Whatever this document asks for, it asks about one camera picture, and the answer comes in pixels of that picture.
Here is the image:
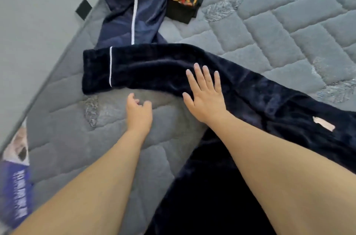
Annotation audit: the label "person's left forearm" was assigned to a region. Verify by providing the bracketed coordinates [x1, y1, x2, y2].
[14, 129, 148, 235]

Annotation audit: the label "person's right hand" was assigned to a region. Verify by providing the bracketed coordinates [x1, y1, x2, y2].
[182, 63, 229, 127]

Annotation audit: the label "black square patch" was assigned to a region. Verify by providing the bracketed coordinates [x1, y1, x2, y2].
[76, 0, 93, 20]

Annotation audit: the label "grey quilted mattress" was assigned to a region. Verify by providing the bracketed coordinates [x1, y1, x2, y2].
[22, 0, 356, 235]

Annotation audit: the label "shiny navy track pants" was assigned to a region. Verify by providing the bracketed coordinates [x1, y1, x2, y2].
[95, 0, 223, 49]

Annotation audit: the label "person's right forearm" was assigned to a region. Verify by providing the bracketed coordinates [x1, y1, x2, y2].
[208, 111, 356, 235]

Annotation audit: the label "person's left hand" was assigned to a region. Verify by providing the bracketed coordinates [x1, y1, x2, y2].
[126, 93, 154, 138]

